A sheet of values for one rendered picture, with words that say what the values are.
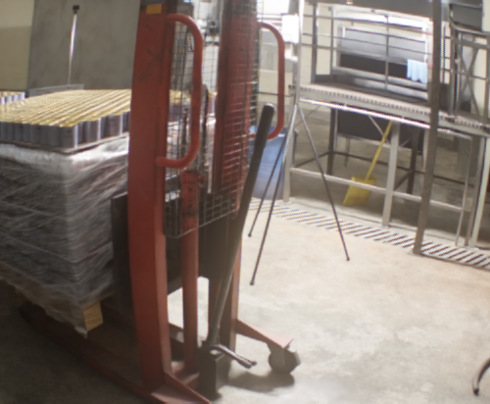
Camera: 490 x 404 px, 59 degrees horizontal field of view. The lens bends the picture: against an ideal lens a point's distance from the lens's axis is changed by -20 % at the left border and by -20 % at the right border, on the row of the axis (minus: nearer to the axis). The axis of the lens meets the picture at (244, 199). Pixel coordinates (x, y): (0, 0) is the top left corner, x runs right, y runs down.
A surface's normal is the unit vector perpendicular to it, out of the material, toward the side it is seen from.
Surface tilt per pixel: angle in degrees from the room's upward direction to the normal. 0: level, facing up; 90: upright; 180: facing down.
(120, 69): 90
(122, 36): 90
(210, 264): 90
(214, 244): 90
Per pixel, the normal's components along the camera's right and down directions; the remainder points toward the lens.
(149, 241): -0.51, 0.24
